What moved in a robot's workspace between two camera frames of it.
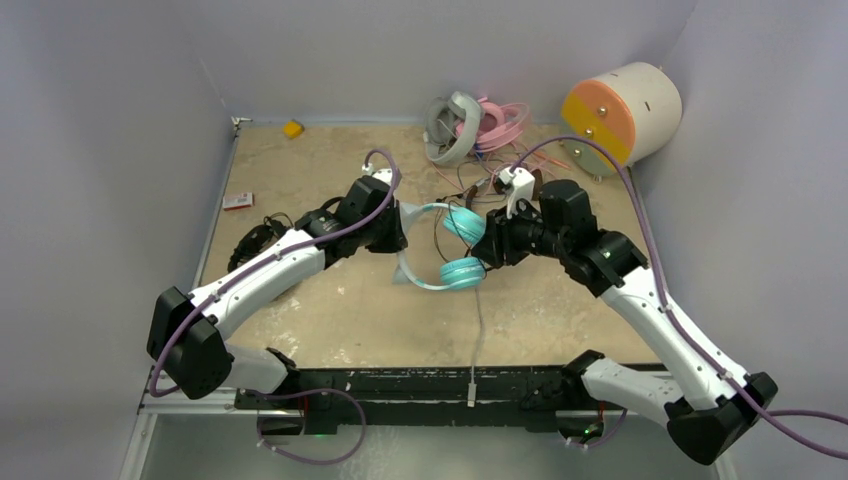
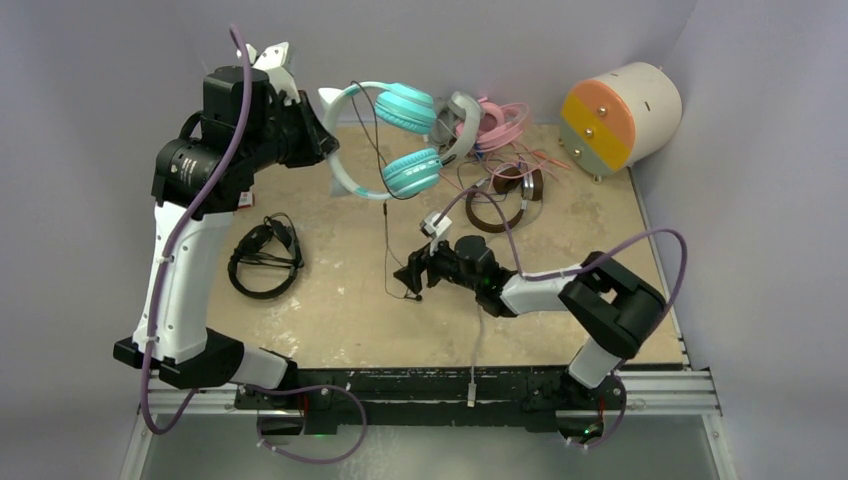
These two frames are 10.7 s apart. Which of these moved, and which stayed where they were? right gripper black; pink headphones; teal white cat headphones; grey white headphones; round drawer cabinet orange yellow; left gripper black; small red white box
Moved: teal white cat headphones; left gripper black; right gripper black
Stayed: pink headphones; small red white box; grey white headphones; round drawer cabinet orange yellow
